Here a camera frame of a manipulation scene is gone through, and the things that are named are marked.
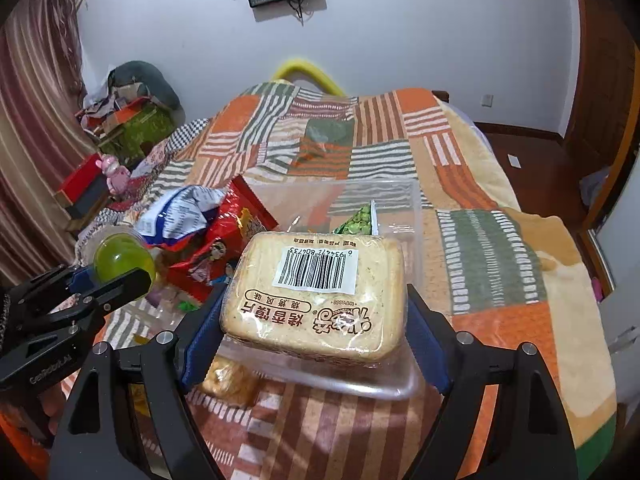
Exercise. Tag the toast slices packet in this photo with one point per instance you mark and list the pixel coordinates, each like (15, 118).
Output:
(315, 305)

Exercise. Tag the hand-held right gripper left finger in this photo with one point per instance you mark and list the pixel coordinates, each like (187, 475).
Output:
(202, 346)

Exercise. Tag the green jelly cup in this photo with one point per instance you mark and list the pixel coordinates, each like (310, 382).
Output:
(122, 260)

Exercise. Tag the striped red curtain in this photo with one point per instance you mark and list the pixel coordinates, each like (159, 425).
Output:
(30, 110)

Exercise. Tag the green peas packet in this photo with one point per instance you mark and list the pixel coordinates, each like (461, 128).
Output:
(360, 221)

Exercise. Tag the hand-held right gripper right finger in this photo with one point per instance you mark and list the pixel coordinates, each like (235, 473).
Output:
(426, 341)

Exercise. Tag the white wall socket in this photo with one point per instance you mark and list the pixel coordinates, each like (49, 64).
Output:
(486, 100)

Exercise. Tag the white paper sheet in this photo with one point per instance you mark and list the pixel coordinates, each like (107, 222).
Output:
(513, 161)

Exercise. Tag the pink plush toy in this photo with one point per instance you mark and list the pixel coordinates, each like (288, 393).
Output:
(117, 175)

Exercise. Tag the clear plastic container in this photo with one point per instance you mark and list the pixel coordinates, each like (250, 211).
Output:
(320, 201)

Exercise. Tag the wooden door frame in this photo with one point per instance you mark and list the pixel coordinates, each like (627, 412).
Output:
(600, 85)

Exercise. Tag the red snack packet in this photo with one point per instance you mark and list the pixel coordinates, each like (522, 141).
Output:
(220, 256)

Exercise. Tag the pale bun packet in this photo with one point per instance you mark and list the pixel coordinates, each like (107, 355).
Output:
(230, 383)

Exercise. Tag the blue white snack packet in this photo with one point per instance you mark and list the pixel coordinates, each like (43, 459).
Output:
(180, 212)

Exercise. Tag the orange striped patchwork blanket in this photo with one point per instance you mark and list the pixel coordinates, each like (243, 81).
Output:
(480, 245)

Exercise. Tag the pile of clutter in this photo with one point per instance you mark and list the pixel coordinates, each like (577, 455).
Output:
(107, 106)

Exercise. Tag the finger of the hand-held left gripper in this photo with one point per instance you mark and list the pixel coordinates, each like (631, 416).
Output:
(115, 285)
(81, 279)

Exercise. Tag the red box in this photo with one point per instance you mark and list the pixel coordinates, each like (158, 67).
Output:
(82, 181)

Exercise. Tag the yellow curved bed rail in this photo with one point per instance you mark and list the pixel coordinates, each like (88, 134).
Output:
(300, 67)

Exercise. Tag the wooden bed post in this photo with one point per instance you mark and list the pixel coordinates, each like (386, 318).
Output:
(442, 95)

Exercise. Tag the green printed box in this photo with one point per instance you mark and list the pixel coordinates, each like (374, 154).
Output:
(141, 132)

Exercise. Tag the grey pillow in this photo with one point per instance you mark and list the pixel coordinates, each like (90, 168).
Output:
(150, 78)

